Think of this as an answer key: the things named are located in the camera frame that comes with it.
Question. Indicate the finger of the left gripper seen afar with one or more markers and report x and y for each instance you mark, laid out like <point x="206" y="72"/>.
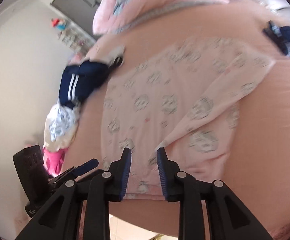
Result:
<point x="84" y="168"/>

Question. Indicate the magenta garment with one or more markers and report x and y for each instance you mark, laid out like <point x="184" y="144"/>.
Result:
<point x="53" y="161"/>

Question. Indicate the white black small item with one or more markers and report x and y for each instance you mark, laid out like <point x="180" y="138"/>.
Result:
<point x="115" y="57"/>

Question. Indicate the navy striped garment on bed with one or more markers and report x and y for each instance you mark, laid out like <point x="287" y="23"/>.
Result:
<point x="280" y="36"/>

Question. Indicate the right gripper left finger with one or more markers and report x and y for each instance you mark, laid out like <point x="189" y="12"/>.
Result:
<point x="85" y="201"/>

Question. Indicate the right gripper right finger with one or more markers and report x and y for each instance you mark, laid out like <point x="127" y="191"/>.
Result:
<point x="228" y="217"/>

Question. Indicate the white blue patterned clothes pile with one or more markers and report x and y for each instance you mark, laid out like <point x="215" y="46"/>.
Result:
<point x="60" y="127"/>

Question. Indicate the grey cabinet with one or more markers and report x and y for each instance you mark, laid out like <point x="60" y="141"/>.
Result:
<point x="81" y="12"/>

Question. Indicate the pink bed sheet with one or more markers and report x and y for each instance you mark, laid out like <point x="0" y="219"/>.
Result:
<point x="258" y="166"/>

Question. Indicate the pink cartoon print pajama garment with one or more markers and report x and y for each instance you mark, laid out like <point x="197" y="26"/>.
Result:
<point x="184" y="99"/>

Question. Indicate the navy striped garment left pile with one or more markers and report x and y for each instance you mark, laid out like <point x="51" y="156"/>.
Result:
<point x="80" y="80"/>

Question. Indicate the white shelf with toys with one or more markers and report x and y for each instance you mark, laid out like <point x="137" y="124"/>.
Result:
<point x="72" y="36"/>

